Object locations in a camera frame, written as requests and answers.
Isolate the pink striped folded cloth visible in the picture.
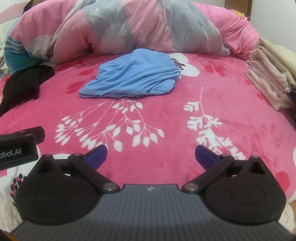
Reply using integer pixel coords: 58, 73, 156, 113
245, 50, 293, 110

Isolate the blue t-shirt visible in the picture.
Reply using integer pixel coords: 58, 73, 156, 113
79, 48, 181, 99

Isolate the pink floral fleece blanket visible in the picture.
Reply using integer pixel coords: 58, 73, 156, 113
0, 52, 296, 232

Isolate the black garment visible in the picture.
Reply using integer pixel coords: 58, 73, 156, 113
0, 65, 55, 117

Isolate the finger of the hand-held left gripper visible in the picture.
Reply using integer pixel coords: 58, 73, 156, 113
13, 126, 45, 146

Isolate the white patterned bedding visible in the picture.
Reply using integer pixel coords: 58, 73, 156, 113
0, 23, 12, 75

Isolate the pink grey floral quilt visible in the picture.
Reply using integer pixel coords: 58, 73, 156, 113
5, 0, 260, 70

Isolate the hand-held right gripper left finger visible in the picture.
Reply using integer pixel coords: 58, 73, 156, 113
32, 144, 121, 194

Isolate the dark patterned folded cloth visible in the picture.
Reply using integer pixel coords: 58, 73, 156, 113
285, 89, 296, 130

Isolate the beige folded cloth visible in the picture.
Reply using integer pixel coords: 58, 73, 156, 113
251, 37, 296, 86

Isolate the wooden door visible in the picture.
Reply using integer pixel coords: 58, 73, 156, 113
224, 0, 253, 21

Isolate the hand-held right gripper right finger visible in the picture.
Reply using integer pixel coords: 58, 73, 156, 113
180, 145, 266, 194

